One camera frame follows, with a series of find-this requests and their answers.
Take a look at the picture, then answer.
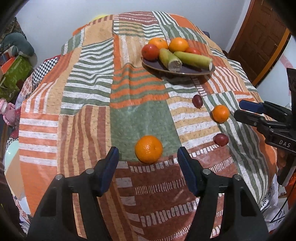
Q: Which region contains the corn cob piece with husk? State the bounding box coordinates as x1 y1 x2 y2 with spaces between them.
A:
173 51 213 71
159 48 182 71

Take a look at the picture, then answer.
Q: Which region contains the purple plate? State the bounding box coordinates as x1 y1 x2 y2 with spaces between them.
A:
142 56 215 76

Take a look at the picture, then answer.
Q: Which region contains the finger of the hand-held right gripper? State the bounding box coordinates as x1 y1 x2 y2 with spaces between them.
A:
239 100 290 117
233 110 269 128

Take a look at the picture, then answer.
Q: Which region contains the orange paper sheet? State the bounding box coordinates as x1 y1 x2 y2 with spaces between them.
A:
5 158 26 200

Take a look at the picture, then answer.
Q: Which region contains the pink rabbit toy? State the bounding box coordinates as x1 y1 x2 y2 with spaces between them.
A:
0 98 16 127

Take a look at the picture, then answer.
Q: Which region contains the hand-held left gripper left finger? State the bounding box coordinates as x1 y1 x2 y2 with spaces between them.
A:
28 146 120 241

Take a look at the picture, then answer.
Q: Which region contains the thin black cable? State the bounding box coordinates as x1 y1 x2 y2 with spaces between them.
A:
268 197 290 223

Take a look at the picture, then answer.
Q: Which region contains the dark patterned bag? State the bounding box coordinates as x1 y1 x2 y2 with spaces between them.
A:
5 16 26 40

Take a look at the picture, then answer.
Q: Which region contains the floral cloth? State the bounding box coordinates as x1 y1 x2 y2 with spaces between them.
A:
17 74 35 109

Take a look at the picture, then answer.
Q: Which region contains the striped patchwork blanket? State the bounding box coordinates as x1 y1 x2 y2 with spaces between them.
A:
18 11 278 241

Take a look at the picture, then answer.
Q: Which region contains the mint green plastic lid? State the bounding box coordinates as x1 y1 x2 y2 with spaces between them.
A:
5 140 20 171

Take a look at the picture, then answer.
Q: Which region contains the small dark red jujube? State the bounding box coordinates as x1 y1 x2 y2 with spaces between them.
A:
192 94 204 108
213 133 229 147

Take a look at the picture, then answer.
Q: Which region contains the red tomato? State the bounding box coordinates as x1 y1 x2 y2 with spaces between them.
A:
184 47 202 55
142 44 160 61

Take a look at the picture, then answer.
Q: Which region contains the green fabric storage box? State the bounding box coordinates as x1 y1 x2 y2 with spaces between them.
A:
0 56 33 100

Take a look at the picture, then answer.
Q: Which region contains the large orange with sticker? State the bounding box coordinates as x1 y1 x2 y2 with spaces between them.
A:
148 38 169 50

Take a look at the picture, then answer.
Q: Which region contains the brown wooden door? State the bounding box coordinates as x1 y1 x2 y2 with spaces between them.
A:
228 0 288 78

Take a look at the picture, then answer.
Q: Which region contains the grey green plush toy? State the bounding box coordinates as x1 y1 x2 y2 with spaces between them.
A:
0 32 37 66

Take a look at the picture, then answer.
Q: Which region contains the wardrobe with white sliding door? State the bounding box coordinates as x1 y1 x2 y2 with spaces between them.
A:
252 28 296 109

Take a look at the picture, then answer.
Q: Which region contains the small tangerine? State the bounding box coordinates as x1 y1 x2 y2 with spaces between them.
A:
211 105 230 123
135 135 163 164

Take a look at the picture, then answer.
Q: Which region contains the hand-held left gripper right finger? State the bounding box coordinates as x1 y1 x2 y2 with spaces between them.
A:
177 146 270 241

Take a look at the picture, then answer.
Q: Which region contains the black white checkered cloth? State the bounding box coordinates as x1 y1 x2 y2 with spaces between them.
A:
30 56 63 79

